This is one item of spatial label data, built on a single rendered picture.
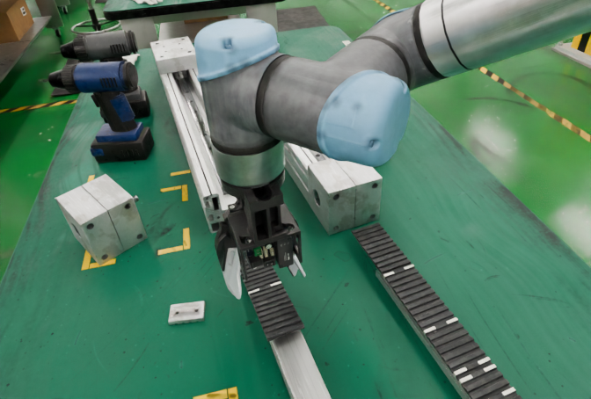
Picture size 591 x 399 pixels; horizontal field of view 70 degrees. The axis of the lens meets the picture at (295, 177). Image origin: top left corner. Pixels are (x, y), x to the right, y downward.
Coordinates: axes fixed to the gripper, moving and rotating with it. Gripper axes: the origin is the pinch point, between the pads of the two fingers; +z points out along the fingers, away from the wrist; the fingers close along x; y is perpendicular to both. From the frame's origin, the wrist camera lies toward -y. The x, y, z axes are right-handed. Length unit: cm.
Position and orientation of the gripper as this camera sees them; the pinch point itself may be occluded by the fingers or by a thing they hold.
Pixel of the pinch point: (262, 275)
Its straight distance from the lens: 61.6
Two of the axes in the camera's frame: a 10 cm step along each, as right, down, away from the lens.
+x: 9.3, -2.5, 2.6
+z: 0.4, 8.0, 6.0
